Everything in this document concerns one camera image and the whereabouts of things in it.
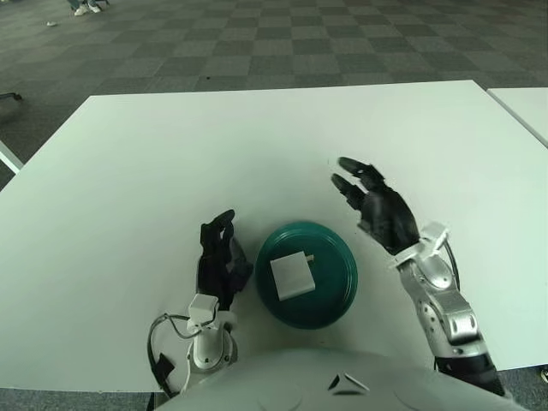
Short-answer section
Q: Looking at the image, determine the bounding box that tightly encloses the white robot torso shell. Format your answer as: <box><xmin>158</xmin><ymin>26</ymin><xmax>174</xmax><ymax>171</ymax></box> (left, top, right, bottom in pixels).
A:
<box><xmin>152</xmin><ymin>347</ymin><xmax>515</xmax><ymax>411</ymax></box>

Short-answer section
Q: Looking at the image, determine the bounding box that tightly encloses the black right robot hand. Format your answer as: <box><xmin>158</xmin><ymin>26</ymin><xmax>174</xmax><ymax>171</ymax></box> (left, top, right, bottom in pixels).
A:
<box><xmin>330</xmin><ymin>156</ymin><xmax>423</xmax><ymax>258</ymax></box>

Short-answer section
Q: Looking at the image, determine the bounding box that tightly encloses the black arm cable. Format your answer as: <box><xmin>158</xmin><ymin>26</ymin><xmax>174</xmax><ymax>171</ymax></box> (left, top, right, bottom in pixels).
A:
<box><xmin>435</xmin><ymin>238</ymin><xmax>462</xmax><ymax>293</ymax></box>
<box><xmin>146</xmin><ymin>313</ymin><xmax>202</xmax><ymax>397</ymax></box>

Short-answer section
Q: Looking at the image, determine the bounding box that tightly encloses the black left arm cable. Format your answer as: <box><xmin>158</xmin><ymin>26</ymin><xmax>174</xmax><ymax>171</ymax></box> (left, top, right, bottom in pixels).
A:
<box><xmin>146</xmin><ymin>313</ymin><xmax>202</xmax><ymax>397</ymax></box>

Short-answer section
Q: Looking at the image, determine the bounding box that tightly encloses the white charger block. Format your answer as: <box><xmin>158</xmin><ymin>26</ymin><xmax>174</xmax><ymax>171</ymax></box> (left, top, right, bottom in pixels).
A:
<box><xmin>269</xmin><ymin>251</ymin><xmax>316</xmax><ymax>300</ymax></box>

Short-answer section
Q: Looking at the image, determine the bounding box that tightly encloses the white neighbouring table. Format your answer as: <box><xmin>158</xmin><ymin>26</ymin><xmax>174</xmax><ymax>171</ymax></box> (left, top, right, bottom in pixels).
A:
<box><xmin>486</xmin><ymin>86</ymin><xmax>548</xmax><ymax>149</ymax></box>

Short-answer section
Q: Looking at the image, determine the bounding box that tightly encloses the green round plate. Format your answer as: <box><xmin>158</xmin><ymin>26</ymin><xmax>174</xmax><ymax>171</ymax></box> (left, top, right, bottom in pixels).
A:
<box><xmin>254</xmin><ymin>219</ymin><xmax>360</xmax><ymax>331</ymax></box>

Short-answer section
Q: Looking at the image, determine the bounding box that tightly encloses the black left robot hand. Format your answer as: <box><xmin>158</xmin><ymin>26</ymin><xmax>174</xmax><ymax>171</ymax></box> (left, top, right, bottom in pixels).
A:
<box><xmin>197</xmin><ymin>208</ymin><xmax>255</xmax><ymax>312</ymax></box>

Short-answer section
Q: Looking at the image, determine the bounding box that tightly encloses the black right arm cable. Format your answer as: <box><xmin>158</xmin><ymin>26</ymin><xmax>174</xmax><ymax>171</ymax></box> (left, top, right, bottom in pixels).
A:
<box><xmin>435</xmin><ymin>238</ymin><xmax>462</xmax><ymax>293</ymax></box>

